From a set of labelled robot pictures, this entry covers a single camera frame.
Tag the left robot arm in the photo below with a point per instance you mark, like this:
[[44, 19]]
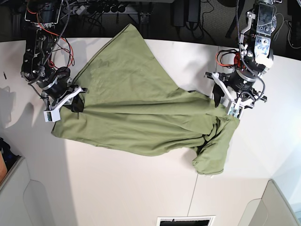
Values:
[[254, 51]]

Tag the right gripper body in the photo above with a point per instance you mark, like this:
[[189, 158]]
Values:
[[57, 84]]

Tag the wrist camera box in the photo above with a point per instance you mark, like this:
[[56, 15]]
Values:
[[52, 115], [235, 110]]

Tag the black power adapter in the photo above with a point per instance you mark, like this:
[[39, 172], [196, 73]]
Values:
[[178, 13]]

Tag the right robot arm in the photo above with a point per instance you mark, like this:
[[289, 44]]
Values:
[[41, 42]]

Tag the aluminium table leg post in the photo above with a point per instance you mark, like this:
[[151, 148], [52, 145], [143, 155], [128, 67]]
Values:
[[144, 25]]

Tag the green t-shirt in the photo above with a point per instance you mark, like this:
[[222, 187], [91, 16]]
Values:
[[133, 105]]

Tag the white vent frame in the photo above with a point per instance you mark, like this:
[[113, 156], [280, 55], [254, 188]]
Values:
[[186, 221]]

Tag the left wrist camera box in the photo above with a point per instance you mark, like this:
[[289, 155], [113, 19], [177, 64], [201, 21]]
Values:
[[235, 110]]

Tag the white power strip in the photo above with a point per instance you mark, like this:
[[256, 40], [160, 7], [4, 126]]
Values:
[[79, 10]]

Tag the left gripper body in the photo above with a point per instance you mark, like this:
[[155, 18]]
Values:
[[238, 86]]

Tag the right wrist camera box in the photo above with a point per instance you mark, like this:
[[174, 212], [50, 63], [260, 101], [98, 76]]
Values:
[[52, 115]]

